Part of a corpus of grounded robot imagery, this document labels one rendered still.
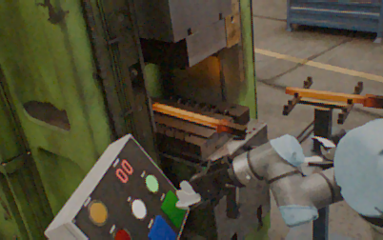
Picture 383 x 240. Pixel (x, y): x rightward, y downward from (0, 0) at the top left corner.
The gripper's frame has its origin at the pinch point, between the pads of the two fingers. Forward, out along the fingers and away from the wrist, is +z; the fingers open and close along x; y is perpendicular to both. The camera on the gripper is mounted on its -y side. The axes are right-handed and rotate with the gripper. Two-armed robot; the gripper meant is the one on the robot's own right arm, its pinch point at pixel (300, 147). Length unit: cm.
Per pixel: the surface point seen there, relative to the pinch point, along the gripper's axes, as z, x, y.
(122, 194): 17, -57, -14
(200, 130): 36.1, -5.1, 1.1
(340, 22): 134, 367, 83
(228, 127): 26.4, -1.4, -0.8
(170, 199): 16.0, -43.7, -3.2
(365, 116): 45, 200, 100
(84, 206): 16, -68, -19
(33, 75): 78, -38, -26
